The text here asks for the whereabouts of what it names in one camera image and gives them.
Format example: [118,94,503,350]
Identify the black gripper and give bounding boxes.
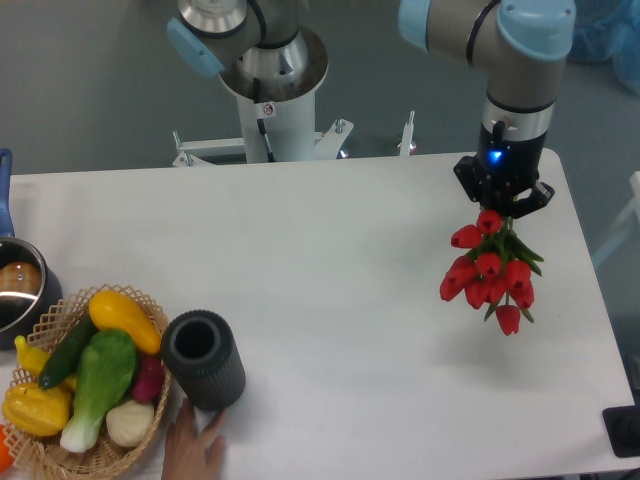
[453,121,555,219]

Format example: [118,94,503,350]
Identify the red tulip bouquet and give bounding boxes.
[439,209,543,336]

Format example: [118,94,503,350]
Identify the dark grey ribbed vase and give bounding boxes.
[160,310,246,411]

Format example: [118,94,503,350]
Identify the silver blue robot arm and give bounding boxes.
[398,0,576,219]

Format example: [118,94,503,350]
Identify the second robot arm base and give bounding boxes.
[166,1,328,102]

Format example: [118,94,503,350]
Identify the person's bare hand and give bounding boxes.
[161,397,226,480]

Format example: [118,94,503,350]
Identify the blue plastic bag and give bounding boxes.
[568,0,639,96]

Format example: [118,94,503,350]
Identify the black device at edge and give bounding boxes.
[602,405,639,458]

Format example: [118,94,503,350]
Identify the purple red radish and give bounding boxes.
[131,356,165,403]

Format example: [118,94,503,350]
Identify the yellow squash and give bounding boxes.
[88,290,161,355]

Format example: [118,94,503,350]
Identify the green bok choy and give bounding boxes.
[60,329,138,453]

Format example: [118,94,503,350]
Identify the white garlic bulb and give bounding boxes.
[106,400,155,448]

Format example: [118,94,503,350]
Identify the dark green cucumber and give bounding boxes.
[38,313,98,390]

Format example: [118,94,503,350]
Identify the small yellow banana pepper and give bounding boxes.
[14,335,77,392]

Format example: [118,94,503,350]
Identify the yellow bell pepper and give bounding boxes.
[2,382,71,437]

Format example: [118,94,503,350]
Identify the orange fruit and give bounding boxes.
[0,424,14,473]

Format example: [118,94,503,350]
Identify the white furniture frame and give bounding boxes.
[591,171,639,269]

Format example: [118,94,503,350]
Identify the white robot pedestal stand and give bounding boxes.
[172,91,355,167]

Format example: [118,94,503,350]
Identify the grey pot blue handle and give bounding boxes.
[1,148,62,351]

